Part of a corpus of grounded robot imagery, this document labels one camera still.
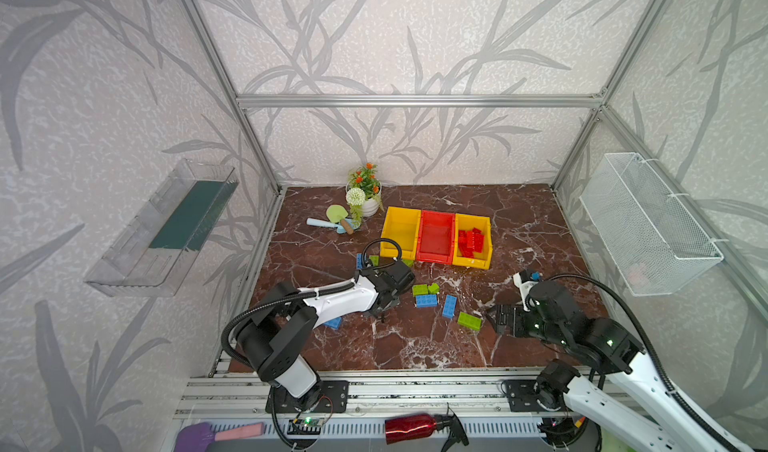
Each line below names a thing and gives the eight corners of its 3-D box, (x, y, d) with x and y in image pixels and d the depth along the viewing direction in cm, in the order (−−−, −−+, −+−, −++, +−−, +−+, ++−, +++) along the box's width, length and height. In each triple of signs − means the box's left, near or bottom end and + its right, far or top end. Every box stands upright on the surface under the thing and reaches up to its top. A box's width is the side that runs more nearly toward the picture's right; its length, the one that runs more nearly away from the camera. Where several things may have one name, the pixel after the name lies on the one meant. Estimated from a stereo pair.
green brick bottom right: (456, 323, 88) (457, 321, 86) (459, 313, 90) (460, 311, 88) (478, 332, 86) (480, 329, 84) (481, 321, 88) (482, 319, 86)
